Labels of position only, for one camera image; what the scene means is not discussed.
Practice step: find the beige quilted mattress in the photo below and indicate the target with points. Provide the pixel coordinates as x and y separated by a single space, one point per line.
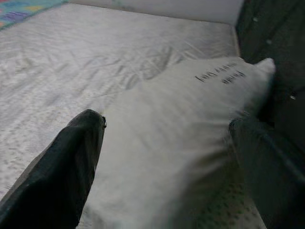
71 59

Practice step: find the dark tufted headboard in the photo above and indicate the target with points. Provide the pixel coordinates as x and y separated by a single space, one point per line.
281 47

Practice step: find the beige pillow with small print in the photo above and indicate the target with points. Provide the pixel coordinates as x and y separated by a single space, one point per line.
166 131

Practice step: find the teal blanket with colourful shapes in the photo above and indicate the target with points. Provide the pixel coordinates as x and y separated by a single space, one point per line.
23 12

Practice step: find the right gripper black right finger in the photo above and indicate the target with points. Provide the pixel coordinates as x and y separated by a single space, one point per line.
274 186

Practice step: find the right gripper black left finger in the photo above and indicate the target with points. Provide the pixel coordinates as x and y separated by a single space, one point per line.
47 186

